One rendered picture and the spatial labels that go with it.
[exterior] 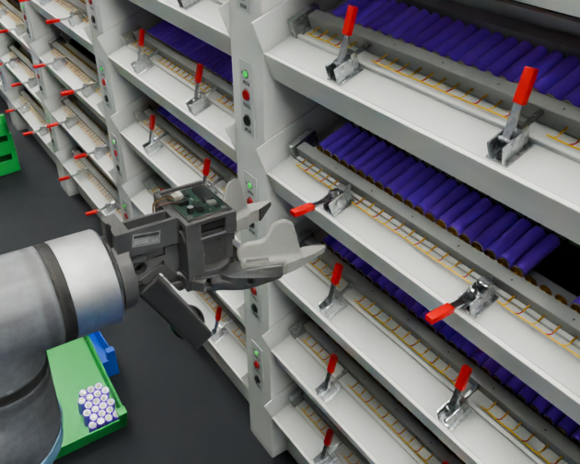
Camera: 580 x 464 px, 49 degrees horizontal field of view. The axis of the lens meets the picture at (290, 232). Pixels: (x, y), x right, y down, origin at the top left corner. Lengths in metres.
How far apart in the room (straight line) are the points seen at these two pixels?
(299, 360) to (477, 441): 0.45
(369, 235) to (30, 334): 0.49
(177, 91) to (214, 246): 0.77
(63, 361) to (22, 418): 1.09
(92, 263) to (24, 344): 0.08
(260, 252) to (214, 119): 0.62
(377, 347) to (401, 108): 0.39
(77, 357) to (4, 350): 1.15
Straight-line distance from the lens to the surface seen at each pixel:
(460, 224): 0.85
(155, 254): 0.61
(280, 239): 0.63
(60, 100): 2.40
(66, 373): 1.69
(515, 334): 0.77
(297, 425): 1.40
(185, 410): 1.64
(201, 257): 0.60
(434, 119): 0.75
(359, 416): 1.16
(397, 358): 0.98
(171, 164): 1.50
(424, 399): 0.94
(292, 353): 1.26
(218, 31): 1.08
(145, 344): 1.82
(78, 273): 0.56
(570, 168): 0.67
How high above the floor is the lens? 1.23
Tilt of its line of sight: 34 degrees down
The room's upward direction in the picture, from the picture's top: straight up
